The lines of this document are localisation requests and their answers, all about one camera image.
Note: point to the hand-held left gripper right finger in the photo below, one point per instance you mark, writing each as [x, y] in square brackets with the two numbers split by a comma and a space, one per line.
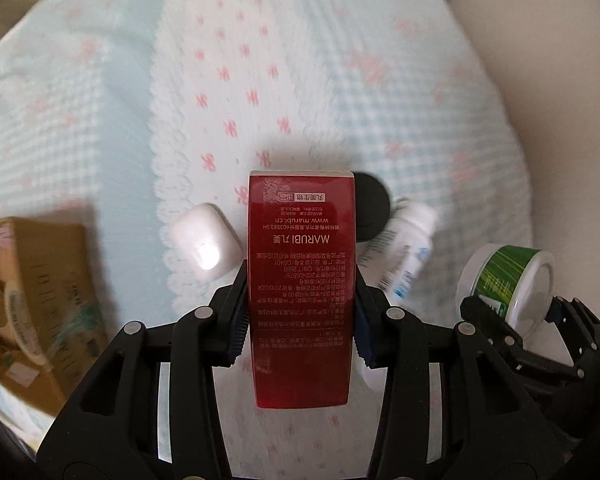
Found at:
[363, 332]

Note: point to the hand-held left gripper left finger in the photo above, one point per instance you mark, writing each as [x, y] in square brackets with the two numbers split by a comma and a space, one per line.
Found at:
[238, 320]

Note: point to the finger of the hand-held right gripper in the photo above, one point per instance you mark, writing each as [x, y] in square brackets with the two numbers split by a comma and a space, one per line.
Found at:
[486, 321]
[577, 316]

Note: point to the white jar with green label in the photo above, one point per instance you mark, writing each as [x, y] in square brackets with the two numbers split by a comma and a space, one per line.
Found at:
[510, 275]

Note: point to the red rectangular carton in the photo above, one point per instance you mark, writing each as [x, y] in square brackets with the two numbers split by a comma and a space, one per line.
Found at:
[300, 285]

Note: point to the white earbud case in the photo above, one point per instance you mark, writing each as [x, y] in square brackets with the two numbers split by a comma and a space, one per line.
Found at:
[205, 242]

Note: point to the white plastic bottle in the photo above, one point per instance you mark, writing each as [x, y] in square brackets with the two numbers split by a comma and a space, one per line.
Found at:
[405, 250]

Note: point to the black round lid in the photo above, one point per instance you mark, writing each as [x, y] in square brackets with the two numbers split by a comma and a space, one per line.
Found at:
[372, 210]

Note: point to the brown cardboard box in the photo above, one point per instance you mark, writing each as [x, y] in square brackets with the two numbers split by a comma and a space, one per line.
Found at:
[55, 285]

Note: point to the white lace floral cloth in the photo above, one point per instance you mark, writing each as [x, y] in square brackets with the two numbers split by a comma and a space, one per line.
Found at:
[240, 85]

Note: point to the blue checked bedsheet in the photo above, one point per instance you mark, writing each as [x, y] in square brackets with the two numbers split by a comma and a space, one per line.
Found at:
[70, 125]

